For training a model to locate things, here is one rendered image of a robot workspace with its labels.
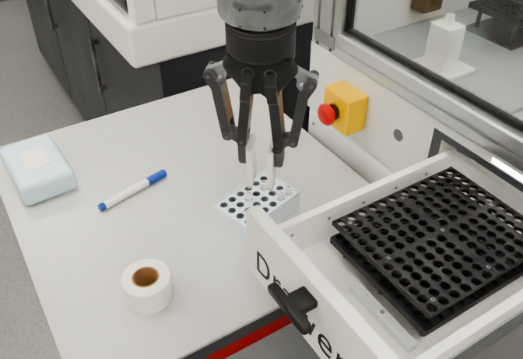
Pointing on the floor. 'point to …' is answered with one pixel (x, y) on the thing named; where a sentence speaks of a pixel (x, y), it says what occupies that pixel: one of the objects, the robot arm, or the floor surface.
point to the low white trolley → (163, 233)
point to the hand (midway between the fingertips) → (261, 162)
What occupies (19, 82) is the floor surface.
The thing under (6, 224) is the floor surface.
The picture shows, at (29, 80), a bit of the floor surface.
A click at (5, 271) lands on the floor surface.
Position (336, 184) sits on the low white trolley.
